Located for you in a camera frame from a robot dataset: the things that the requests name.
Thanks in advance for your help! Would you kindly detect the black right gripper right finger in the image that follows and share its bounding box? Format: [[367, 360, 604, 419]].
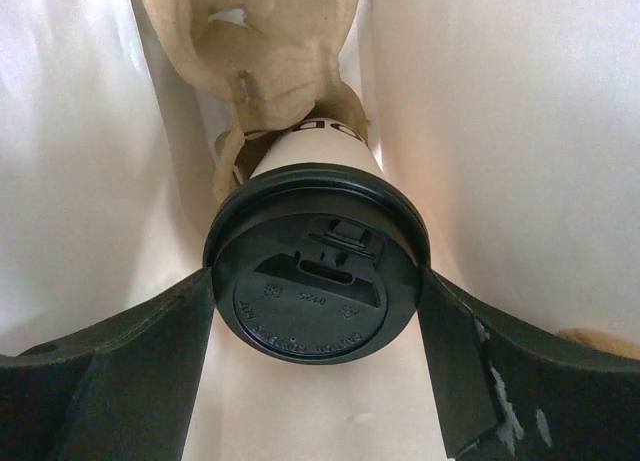
[[418, 267, 639, 460]]

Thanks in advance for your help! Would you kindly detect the black coffee cup lid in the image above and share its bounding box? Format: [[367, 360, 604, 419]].
[[203, 163, 430, 365]]

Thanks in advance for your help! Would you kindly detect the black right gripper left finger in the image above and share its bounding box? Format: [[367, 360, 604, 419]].
[[1, 269, 214, 460]]

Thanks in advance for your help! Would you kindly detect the brown pulp cup carrier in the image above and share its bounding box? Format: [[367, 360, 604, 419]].
[[141, 0, 368, 201]]

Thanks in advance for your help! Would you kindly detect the brown paper bag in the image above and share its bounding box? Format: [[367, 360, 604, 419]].
[[0, 0, 640, 461]]

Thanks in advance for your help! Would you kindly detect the white paper coffee cup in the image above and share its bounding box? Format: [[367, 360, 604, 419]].
[[250, 118, 385, 179]]

